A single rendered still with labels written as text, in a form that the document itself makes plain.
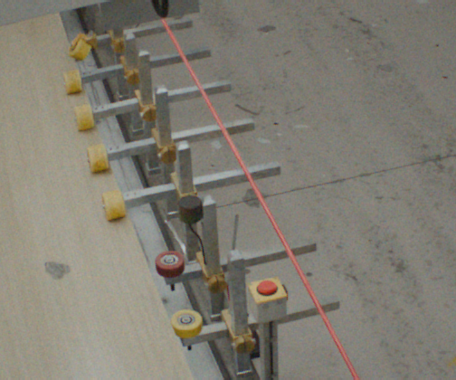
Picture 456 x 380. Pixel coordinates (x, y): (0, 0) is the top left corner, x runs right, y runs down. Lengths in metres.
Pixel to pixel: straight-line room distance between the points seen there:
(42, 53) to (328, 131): 1.61
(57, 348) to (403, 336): 1.67
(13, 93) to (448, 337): 1.84
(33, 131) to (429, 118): 2.26
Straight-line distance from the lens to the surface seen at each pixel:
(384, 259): 4.56
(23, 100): 3.98
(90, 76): 3.94
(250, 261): 3.23
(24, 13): 1.13
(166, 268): 3.14
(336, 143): 5.20
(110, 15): 1.31
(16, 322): 3.05
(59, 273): 3.16
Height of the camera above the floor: 2.91
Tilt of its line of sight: 37 degrees down
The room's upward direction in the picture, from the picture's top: 3 degrees counter-clockwise
